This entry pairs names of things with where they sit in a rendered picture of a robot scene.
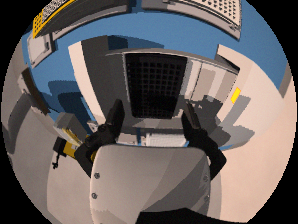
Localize yellow open-top bin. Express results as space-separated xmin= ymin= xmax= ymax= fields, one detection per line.
xmin=63 ymin=141 xmax=97 ymax=162

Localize blue bench mat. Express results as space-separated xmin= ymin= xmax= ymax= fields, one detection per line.
xmin=21 ymin=0 xmax=287 ymax=135

